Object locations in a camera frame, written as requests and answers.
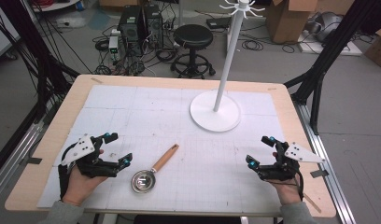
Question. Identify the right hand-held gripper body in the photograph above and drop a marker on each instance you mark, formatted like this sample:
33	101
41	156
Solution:
285	165

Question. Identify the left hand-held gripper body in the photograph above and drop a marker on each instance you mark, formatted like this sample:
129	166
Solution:
86	161

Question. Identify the white hook stand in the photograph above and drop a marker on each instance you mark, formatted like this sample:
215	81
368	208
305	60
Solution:
215	119

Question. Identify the person's left hand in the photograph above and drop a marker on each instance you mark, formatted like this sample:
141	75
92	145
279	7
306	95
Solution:
81	186

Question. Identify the person's right hand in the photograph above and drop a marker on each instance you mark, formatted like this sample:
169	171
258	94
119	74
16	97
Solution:
286	191

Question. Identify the black tape piece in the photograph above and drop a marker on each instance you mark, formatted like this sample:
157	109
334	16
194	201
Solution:
33	160
319	173

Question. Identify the thin wooden stick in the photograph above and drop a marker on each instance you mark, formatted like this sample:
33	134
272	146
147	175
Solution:
313	203

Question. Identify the white grid mat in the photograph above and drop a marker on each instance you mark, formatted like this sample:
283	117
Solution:
191	186

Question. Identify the small white device green light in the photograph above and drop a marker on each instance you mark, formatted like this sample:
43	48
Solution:
113	44

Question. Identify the black computer tower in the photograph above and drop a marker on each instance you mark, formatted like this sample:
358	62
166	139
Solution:
153	25
131	28

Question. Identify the white flat board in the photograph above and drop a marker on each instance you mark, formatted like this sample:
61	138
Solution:
344	49

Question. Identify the large open cardboard box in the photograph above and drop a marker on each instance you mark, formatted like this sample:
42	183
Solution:
286	21

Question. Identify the black round stool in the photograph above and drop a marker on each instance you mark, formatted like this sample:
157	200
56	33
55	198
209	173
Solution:
193	37

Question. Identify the flat black box device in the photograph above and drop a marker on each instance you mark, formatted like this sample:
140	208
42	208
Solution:
218	22

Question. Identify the grey round appliance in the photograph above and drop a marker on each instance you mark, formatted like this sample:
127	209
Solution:
328	26

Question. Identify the white round tabletop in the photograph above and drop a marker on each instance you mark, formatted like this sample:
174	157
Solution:
54	4

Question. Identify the small cardboard box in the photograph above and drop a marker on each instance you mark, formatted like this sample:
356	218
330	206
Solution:
378	46

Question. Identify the aluminium rail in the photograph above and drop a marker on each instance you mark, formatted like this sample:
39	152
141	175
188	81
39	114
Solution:
14	161
328	168

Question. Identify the black metal frame strut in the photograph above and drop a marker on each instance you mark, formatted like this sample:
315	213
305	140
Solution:
39	62
325	53

